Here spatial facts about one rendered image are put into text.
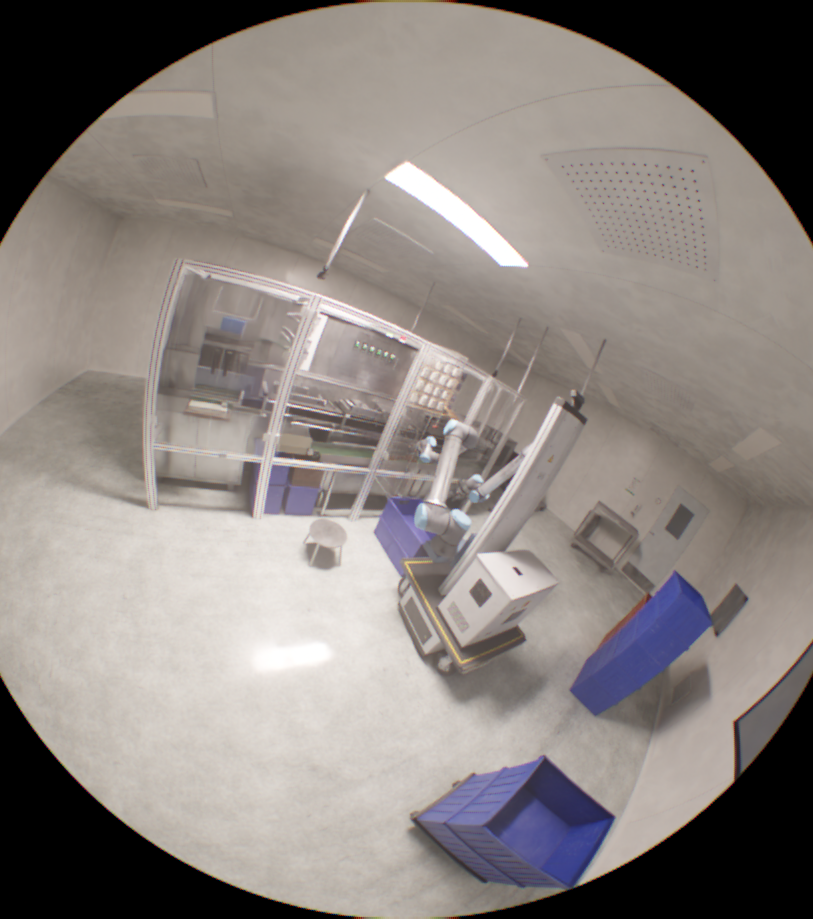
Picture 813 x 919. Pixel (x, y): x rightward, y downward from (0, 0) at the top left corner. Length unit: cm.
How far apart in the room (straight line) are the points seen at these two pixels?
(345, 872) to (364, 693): 114
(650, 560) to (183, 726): 668
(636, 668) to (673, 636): 38
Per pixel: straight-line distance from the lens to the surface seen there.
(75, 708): 190
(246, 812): 164
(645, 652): 247
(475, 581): 159
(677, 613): 236
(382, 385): 274
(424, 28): 125
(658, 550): 632
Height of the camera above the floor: 161
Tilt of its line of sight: 20 degrees down
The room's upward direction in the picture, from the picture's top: 25 degrees clockwise
